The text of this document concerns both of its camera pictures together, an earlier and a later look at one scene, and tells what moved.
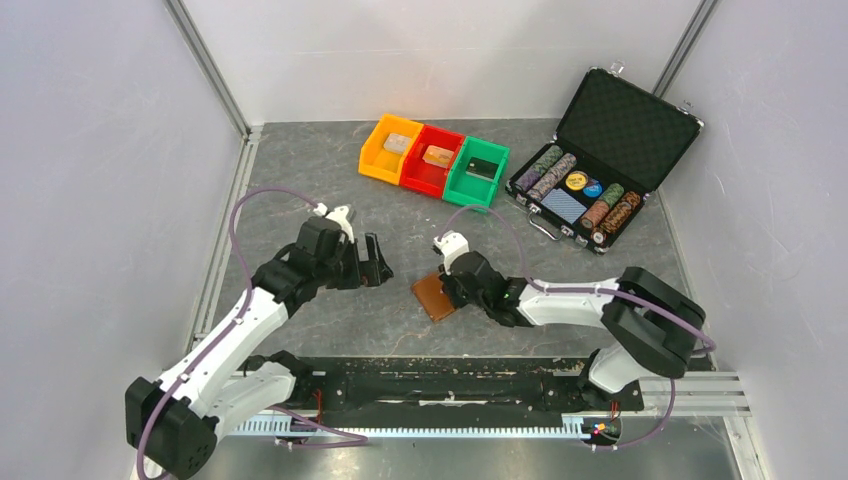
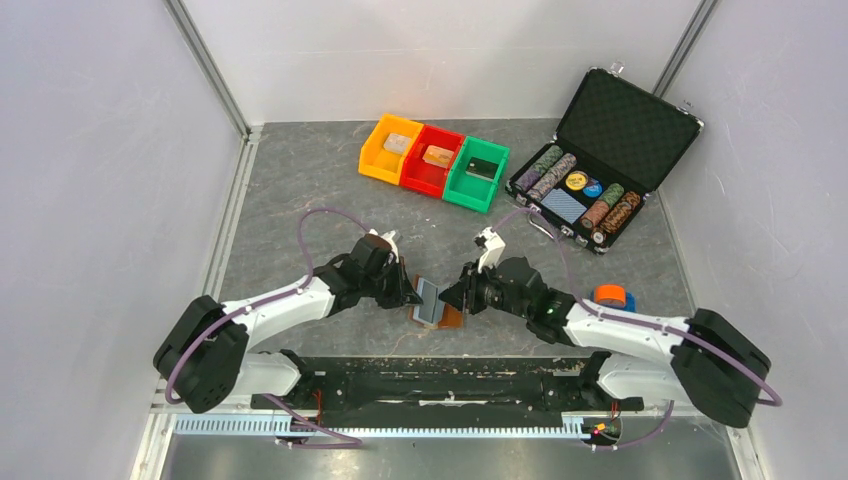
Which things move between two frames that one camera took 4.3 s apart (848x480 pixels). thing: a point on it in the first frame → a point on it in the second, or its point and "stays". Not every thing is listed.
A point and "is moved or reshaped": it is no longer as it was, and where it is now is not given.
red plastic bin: [429, 159] stays
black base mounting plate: [356, 383] stays
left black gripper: [355, 279] → [404, 293]
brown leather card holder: [428, 289] is moved or reshaped
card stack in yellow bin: [397, 143] stays
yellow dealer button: [576, 180] stays
